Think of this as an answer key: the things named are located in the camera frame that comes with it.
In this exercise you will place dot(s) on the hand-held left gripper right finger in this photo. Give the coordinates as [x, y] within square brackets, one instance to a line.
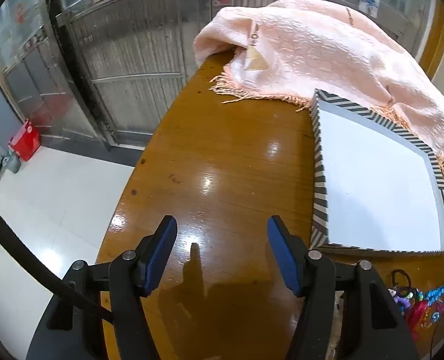
[282, 257]

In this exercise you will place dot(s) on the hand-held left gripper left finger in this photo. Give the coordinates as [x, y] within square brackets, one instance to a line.
[161, 257]

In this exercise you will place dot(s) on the striped cardboard box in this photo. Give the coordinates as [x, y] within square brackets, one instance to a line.
[376, 180]

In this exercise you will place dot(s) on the red hair bow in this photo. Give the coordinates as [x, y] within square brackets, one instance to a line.
[423, 317]

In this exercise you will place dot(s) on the red box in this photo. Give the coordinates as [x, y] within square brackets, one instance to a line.
[26, 140]

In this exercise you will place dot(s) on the metal door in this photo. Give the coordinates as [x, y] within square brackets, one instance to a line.
[132, 56]

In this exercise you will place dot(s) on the pink fringed cloth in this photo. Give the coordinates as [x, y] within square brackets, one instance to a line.
[319, 52]

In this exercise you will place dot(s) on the grey board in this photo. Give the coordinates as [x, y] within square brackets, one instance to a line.
[0, 120]

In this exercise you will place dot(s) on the blue and white sticker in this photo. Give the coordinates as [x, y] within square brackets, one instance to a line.
[369, 3]

